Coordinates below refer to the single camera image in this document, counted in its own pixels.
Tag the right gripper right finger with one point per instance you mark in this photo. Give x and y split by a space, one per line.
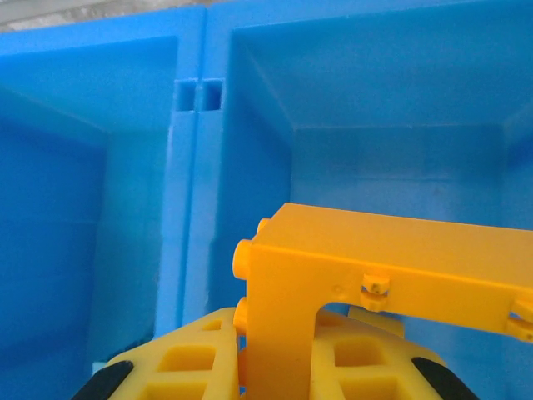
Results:
375 366

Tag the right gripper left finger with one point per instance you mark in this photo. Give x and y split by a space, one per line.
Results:
187 358

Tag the yellow lego window frame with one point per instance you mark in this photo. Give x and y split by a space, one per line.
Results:
291 271

